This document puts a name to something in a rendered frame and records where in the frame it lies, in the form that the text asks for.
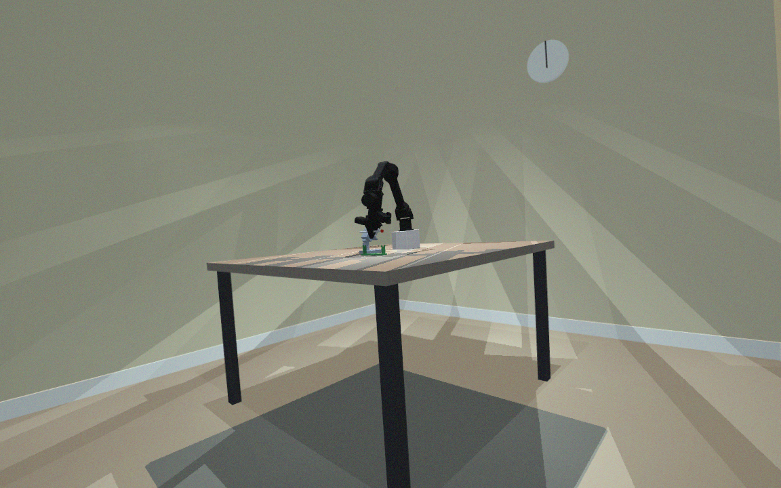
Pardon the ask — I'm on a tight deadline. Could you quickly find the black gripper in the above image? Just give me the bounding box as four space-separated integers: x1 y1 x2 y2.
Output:
355 206 383 239

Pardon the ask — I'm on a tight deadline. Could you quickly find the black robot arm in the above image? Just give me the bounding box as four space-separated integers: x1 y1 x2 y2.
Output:
361 161 414 231

